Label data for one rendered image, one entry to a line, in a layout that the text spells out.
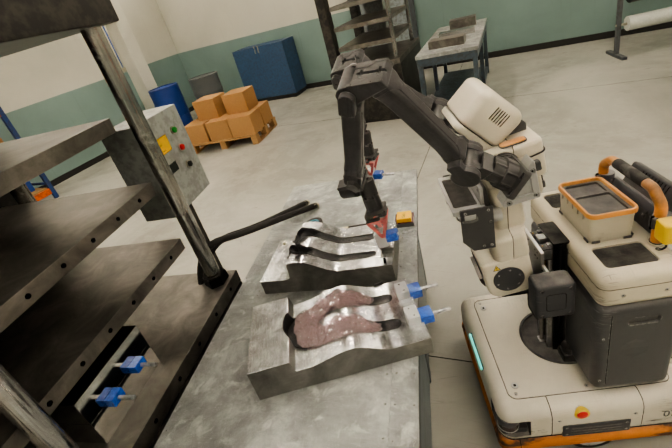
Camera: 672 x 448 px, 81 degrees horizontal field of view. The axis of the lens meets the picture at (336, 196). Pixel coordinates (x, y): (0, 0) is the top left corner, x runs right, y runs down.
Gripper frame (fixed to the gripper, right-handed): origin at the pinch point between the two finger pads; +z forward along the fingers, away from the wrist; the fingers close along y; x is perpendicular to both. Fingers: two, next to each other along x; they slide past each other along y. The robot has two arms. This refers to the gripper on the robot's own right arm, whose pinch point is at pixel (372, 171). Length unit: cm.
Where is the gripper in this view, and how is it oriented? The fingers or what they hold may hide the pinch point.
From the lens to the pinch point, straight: 185.0
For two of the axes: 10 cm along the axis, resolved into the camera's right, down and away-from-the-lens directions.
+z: 2.3, 8.5, 4.6
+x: 9.0, -0.1, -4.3
